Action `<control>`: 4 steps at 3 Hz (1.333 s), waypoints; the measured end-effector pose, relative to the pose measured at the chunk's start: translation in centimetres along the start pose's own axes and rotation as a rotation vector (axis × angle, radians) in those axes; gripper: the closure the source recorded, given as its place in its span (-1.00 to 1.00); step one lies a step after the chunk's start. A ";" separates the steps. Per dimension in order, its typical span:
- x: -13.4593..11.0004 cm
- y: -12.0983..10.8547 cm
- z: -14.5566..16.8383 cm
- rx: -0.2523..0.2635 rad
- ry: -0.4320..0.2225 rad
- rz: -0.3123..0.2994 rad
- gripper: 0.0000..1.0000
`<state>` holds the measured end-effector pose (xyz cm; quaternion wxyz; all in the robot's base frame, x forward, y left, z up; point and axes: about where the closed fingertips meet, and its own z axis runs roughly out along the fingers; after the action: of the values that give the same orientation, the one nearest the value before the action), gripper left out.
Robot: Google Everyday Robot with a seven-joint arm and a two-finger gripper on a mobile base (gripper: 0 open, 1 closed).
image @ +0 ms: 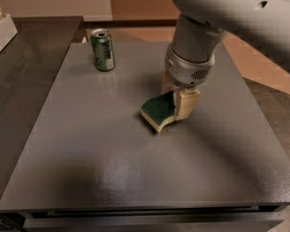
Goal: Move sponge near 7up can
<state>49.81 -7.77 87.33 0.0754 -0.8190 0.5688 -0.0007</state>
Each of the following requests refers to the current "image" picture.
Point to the grey drawer front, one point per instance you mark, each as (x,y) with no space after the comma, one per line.
(182,222)

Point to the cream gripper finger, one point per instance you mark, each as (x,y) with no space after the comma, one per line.
(185,100)
(167,85)

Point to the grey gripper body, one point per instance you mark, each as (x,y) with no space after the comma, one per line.
(186,71)

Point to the green soda can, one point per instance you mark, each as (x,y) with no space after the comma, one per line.
(101,42)

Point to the white box on counter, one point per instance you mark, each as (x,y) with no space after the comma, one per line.
(7,31)

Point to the green and yellow sponge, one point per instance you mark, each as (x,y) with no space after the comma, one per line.
(159,111)

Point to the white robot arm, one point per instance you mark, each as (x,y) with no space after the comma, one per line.
(202,24)

